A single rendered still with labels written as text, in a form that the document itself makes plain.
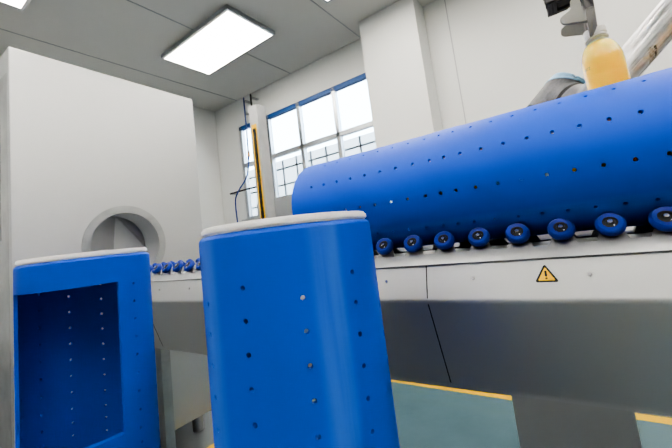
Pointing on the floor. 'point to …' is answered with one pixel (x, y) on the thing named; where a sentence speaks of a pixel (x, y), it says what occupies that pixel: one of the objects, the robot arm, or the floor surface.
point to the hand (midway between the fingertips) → (594, 33)
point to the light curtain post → (261, 162)
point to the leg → (165, 398)
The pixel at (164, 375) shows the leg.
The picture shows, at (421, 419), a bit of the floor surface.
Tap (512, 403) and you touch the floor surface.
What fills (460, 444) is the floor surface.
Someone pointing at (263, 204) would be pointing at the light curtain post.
